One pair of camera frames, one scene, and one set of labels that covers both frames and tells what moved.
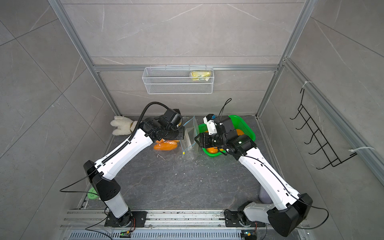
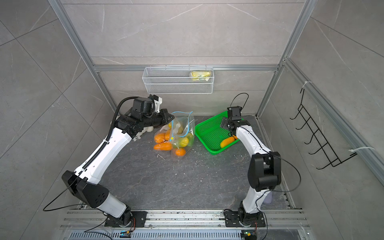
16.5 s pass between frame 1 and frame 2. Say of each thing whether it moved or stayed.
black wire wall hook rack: stayed
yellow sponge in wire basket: stayed
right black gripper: moved
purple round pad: stayed
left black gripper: moved
